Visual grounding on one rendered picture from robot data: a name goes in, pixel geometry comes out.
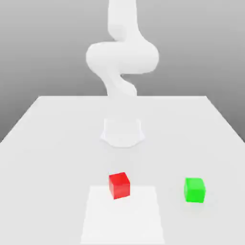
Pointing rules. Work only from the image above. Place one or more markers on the small red cube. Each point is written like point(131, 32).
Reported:
point(119, 186)

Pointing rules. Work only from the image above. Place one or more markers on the small green cube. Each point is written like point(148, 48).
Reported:
point(194, 190)

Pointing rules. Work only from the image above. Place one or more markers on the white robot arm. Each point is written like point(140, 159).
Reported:
point(122, 57)

